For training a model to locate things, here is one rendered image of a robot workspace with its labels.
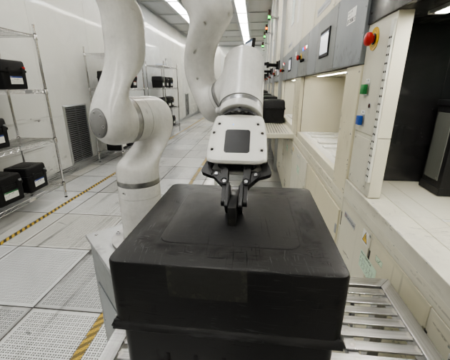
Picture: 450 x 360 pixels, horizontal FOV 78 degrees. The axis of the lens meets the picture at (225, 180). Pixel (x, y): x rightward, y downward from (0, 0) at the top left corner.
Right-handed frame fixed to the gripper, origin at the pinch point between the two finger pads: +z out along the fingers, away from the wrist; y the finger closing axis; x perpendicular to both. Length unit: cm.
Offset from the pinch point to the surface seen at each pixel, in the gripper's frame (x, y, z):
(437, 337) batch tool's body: 22.5, 39.0, 17.4
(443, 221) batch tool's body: 35, 54, -11
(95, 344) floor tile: 113, -72, 35
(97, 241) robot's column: 40, -44, 0
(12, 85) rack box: 135, -224, -159
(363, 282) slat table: 32.1, 30.1, 7.0
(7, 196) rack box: 175, -219, -64
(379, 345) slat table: 19.6, 27.0, 19.5
